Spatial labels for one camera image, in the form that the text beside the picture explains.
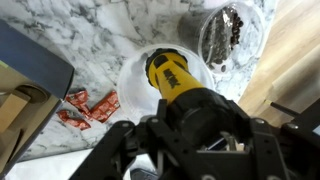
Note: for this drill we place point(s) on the clear plastic cup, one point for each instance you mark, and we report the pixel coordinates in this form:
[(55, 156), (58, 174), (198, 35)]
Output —
[(133, 90)]

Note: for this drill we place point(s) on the metal cup with coffee beans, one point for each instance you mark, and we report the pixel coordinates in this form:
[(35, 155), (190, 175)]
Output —
[(220, 36)]

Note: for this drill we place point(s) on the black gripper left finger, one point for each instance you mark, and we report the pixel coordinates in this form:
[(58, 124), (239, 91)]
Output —
[(133, 150)]

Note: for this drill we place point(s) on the yellow bottle black cap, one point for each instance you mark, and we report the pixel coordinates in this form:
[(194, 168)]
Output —
[(173, 80)]

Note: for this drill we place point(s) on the wooden block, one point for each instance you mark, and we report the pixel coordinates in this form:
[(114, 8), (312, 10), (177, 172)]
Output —
[(11, 111)]

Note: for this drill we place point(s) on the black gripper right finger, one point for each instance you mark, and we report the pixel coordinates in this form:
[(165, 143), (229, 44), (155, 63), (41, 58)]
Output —
[(276, 153)]

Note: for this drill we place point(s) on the dark blue cardboard box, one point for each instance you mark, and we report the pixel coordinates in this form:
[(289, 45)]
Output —
[(33, 63)]

